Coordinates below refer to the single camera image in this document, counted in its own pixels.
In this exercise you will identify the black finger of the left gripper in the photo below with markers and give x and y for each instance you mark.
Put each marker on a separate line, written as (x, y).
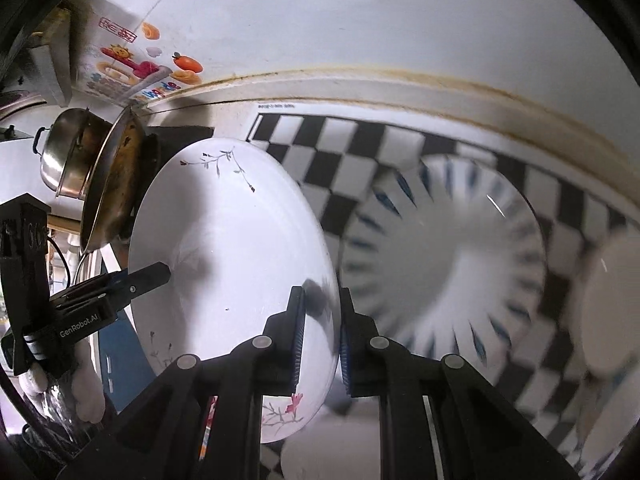
(145, 277)

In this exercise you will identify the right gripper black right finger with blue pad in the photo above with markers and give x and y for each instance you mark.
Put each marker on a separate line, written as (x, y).
(439, 419)

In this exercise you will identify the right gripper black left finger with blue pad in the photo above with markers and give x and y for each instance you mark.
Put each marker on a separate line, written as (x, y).
(201, 419)

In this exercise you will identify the blue cabinet panel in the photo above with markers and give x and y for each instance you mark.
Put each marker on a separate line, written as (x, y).
(125, 371)

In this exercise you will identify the black white checkered mat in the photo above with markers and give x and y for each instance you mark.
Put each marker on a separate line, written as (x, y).
(337, 159)

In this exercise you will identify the brown worn frying pan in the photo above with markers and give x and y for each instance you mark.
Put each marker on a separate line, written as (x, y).
(125, 162)

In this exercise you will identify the white plate with speckles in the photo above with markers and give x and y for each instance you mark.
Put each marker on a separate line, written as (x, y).
(336, 447)

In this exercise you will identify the stainless steel pot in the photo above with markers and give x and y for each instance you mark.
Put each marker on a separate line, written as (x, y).
(68, 151)

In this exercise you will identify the white bowl top right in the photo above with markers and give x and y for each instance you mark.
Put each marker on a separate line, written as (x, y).
(603, 310)

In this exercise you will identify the white plate, blue stripes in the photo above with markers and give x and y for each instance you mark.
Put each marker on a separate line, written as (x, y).
(446, 257)

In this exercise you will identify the colourful food wall sticker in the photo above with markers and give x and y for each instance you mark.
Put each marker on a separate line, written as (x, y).
(122, 59)

